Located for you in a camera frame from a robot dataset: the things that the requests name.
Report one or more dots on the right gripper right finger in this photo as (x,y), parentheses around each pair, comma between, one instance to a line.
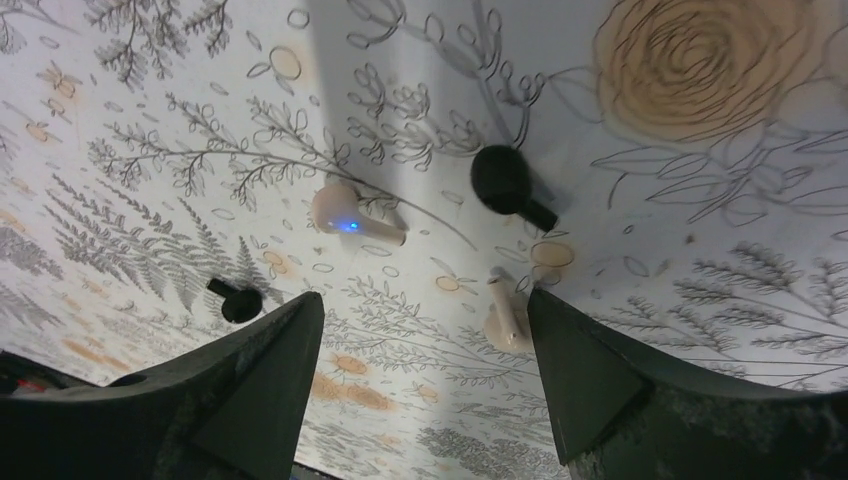
(621,409)

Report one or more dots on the black earbud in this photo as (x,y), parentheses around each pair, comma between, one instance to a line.
(501,180)
(239,305)

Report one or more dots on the beige earbud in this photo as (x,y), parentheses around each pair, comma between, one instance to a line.
(335,210)
(507,326)

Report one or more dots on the floral patterned table mat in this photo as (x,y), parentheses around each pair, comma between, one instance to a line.
(695,153)

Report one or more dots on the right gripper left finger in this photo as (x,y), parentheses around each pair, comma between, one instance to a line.
(231,409)

